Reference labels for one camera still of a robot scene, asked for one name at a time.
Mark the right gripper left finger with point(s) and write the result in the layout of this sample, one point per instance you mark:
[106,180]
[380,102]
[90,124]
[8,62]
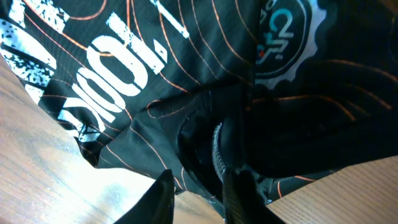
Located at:
[156,206]

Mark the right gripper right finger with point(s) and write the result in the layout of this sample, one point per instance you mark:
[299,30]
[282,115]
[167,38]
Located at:
[242,203]

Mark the black orange-patterned jersey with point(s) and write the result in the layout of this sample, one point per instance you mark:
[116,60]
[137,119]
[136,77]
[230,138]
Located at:
[287,90]

